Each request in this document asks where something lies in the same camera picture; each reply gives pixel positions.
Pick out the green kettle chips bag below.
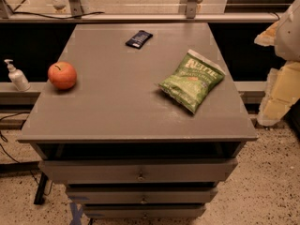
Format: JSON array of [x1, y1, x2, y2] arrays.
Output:
[[158, 50, 226, 114]]

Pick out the bottom grey drawer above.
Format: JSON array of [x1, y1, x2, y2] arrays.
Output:
[[83, 204, 206, 218]]

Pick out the red apple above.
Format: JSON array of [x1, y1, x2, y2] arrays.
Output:
[[48, 62, 77, 90]]

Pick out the middle grey drawer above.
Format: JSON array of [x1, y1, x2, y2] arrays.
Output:
[[66, 186, 218, 204]]

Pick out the black cable on shelf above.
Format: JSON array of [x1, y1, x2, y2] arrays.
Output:
[[11, 10, 105, 20]]

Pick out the metal shelf frame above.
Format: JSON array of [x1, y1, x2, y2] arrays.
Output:
[[0, 0, 294, 23]]

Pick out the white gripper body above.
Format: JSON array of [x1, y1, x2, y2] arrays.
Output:
[[275, 0, 300, 61]]

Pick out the blue floor tape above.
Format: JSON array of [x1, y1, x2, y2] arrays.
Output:
[[69, 201, 83, 225]]

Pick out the black floor cable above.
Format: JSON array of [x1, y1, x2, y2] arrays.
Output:
[[0, 111, 32, 164]]

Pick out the top grey drawer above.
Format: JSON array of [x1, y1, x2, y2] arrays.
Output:
[[38, 158, 238, 184]]

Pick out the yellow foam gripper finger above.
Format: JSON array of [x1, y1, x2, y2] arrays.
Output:
[[257, 61, 300, 127], [254, 22, 278, 47]]

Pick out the white pump lotion bottle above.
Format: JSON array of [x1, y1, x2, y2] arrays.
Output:
[[4, 59, 30, 92]]

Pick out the grey drawer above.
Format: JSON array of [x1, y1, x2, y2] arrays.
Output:
[[38, 158, 238, 184], [83, 204, 206, 218], [66, 186, 218, 204]]

